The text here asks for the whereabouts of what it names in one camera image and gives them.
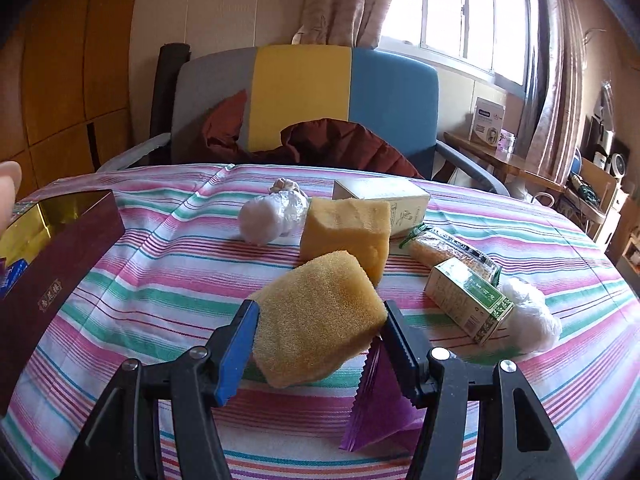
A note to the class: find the small green carton box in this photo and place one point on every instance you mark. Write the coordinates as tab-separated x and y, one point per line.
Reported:
465	295

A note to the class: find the blue packet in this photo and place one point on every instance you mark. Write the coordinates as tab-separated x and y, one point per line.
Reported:
12	275

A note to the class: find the open cardboard box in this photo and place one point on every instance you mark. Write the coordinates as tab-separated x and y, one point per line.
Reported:
597	180

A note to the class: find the wooden wardrobe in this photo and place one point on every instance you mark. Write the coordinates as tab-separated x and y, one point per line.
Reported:
60	60

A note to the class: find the cream carton box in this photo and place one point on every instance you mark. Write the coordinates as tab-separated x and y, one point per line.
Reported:
390	195

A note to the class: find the window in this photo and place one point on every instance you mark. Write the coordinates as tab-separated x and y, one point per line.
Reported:
460	15

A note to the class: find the blocky yellow sponge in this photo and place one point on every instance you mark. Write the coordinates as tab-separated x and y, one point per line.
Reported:
345	230

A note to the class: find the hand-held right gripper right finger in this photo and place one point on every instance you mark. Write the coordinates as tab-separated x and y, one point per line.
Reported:
401	355

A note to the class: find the dark red gift box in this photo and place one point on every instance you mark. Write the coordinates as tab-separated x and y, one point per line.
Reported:
60	280

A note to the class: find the wooden side table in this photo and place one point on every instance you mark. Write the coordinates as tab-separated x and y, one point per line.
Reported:
505	162

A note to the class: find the white and blue carton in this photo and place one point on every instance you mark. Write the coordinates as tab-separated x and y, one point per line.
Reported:
485	125

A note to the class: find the striped tablecloth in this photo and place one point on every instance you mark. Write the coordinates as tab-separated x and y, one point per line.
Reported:
175	270

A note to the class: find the green-edged clear snack packet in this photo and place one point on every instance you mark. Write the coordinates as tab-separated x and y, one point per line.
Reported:
440	252

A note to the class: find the cream knotted cloth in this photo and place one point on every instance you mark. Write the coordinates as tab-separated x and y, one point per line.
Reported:
285	186

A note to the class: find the white plastic bag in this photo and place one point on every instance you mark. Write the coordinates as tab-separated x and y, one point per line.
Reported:
267	220
530	325

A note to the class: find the beige patterned curtain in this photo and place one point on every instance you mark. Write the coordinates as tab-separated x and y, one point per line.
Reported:
345	0

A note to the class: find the dark red padded jacket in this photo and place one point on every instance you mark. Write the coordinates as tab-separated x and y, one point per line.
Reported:
340	145

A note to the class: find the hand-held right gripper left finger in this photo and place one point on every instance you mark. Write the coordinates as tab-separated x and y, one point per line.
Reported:
235	355

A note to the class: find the large rounded yellow sponge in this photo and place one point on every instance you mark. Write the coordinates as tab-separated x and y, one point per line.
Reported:
315	310

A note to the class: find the grey yellow blue armchair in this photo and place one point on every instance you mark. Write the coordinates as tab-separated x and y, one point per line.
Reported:
390	105

